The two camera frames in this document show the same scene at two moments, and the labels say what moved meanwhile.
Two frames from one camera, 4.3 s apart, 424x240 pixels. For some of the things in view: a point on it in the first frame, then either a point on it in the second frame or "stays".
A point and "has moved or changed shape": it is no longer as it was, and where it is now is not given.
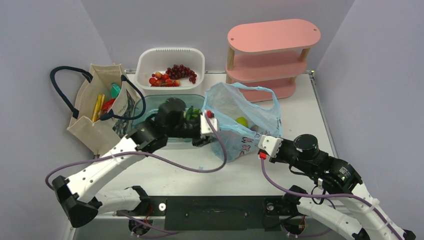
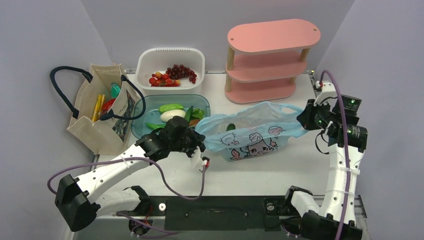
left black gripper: (201, 139) -> (198, 139)
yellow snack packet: (99, 103) stays
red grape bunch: (179, 71) stays
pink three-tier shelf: (271, 54) stays
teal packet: (115, 89) stays
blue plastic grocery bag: (241, 120) has moved or changed shape
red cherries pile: (160, 80) stays
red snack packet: (107, 106) stays
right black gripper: (273, 159) -> (305, 118)
